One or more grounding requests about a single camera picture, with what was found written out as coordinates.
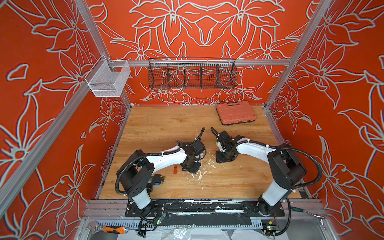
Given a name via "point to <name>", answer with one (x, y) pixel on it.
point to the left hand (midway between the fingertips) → (195, 168)
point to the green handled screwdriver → (301, 210)
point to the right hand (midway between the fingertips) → (218, 159)
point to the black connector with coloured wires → (158, 178)
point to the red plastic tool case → (234, 112)
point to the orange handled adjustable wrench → (94, 226)
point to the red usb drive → (175, 169)
